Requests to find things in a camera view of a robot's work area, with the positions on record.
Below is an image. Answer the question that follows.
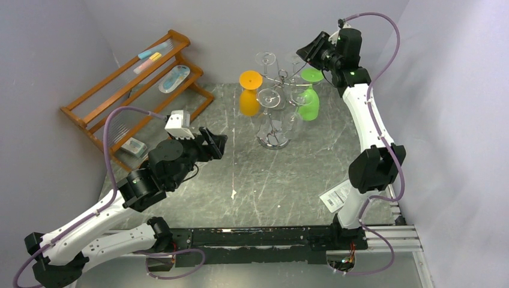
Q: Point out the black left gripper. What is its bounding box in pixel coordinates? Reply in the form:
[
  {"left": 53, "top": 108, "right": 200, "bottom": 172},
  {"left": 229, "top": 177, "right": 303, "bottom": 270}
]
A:
[{"left": 170, "top": 127, "right": 228, "bottom": 190}]

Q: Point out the clear wine glass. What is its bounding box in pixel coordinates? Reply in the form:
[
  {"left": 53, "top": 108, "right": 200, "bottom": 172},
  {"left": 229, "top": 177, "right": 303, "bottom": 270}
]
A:
[
  {"left": 255, "top": 51, "right": 277, "bottom": 77},
  {"left": 257, "top": 88, "right": 281, "bottom": 139},
  {"left": 286, "top": 52, "right": 304, "bottom": 85},
  {"left": 282, "top": 87, "right": 304, "bottom": 140}
]

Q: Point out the green plastic wine glass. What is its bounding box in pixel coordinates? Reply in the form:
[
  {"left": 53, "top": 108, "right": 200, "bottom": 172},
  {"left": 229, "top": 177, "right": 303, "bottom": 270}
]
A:
[{"left": 298, "top": 68, "right": 324, "bottom": 121}]

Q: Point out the orange plastic wine glass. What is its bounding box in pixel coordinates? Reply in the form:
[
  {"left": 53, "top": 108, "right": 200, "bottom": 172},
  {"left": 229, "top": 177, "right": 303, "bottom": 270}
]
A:
[{"left": 239, "top": 70, "right": 263, "bottom": 116}]

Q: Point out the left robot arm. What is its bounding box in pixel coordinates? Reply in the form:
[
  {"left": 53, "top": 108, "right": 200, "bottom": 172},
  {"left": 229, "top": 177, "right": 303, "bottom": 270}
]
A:
[{"left": 25, "top": 127, "right": 227, "bottom": 287}]

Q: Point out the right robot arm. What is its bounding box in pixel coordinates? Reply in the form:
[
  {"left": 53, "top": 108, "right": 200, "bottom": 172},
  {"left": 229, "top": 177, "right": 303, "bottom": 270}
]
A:
[{"left": 297, "top": 28, "right": 406, "bottom": 249}]

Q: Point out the chrome wine glass rack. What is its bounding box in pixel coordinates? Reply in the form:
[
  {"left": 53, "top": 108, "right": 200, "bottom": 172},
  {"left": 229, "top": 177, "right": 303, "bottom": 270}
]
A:
[{"left": 256, "top": 59, "right": 310, "bottom": 150}]

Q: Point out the wooden shelf rack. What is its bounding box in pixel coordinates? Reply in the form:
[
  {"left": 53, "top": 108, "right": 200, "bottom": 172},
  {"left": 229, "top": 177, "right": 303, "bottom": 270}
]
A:
[{"left": 60, "top": 29, "right": 215, "bottom": 172}]

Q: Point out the blue toothbrush package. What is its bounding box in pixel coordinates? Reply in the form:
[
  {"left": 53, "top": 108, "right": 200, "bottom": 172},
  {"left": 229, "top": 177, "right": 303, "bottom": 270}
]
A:
[{"left": 158, "top": 65, "right": 190, "bottom": 94}]

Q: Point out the small teal white box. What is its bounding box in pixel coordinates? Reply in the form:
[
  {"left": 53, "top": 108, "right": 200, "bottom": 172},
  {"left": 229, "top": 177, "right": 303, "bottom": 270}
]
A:
[{"left": 121, "top": 137, "right": 147, "bottom": 158}]

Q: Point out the white paper label card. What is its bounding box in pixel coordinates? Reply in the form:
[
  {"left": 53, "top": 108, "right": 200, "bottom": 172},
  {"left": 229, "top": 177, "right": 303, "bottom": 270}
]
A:
[{"left": 319, "top": 179, "right": 352, "bottom": 213}]

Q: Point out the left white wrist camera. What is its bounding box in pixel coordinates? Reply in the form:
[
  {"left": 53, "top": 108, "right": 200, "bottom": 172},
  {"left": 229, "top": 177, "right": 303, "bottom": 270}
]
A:
[{"left": 164, "top": 110, "right": 194, "bottom": 140}]

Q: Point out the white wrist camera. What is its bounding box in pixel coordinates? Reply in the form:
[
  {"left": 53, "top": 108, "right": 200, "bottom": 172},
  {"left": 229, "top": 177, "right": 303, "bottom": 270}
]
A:
[
  {"left": 337, "top": 18, "right": 352, "bottom": 30},
  {"left": 164, "top": 110, "right": 194, "bottom": 140}
]

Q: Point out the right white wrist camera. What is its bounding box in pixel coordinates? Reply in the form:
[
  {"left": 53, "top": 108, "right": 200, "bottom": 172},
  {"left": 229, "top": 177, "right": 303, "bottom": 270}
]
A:
[{"left": 337, "top": 18, "right": 352, "bottom": 30}]

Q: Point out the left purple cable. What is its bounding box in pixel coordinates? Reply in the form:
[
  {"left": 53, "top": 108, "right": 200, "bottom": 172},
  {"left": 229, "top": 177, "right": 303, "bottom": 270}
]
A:
[{"left": 11, "top": 106, "right": 168, "bottom": 288}]

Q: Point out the purple cable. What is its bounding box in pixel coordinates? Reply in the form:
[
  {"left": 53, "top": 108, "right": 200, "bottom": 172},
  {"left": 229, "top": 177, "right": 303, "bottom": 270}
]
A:
[
  {"left": 343, "top": 11, "right": 406, "bottom": 277},
  {"left": 11, "top": 106, "right": 168, "bottom": 288}
]

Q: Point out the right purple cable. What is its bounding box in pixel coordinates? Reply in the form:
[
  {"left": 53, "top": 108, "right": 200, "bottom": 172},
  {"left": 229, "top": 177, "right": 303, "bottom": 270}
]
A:
[{"left": 343, "top": 11, "right": 406, "bottom": 277}]

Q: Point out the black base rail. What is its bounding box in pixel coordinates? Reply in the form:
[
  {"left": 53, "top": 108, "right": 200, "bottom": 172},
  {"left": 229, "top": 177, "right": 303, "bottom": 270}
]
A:
[{"left": 147, "top": 223, "right": 368, "bottom": 268}]

